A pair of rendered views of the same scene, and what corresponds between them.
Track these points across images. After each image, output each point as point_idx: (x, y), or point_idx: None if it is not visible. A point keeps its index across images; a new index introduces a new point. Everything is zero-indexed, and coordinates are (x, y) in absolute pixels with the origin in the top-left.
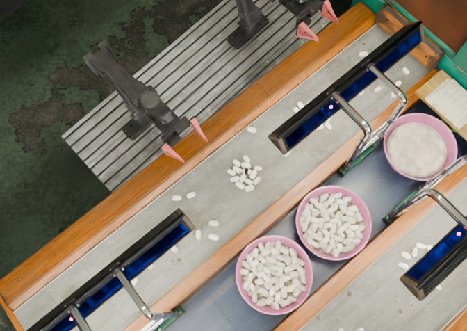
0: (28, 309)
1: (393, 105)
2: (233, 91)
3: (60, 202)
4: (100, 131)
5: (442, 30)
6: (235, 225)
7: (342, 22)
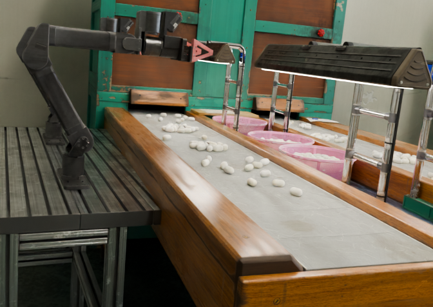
0: (307, 256)
1: (201, 117)
2: (105, 153)
3: None
4: (42, 198)
5: (174, 80)
6: (258, 158)
7: (115, 110)
